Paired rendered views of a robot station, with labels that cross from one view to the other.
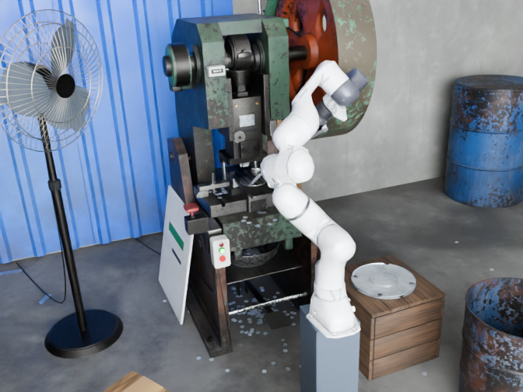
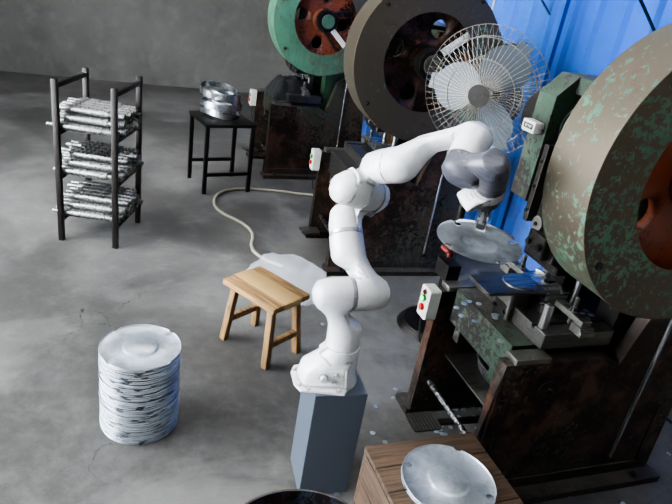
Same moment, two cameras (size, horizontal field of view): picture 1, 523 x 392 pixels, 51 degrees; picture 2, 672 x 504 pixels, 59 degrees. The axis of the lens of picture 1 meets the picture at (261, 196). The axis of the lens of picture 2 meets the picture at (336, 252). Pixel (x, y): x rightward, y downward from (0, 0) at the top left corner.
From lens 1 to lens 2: 252 cm
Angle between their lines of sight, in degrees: 79
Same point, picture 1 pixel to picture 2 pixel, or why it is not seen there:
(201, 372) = (373, 389)
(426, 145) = not seen: outside the picture
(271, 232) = (481, 342)
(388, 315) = (373, 472)
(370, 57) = (588, 170)
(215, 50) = (546, 104)
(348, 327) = (300, 377)
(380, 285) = (429, 470)
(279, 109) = not seen: hidden behind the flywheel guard
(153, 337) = not seen: hidden behind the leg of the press
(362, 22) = (611, 113)
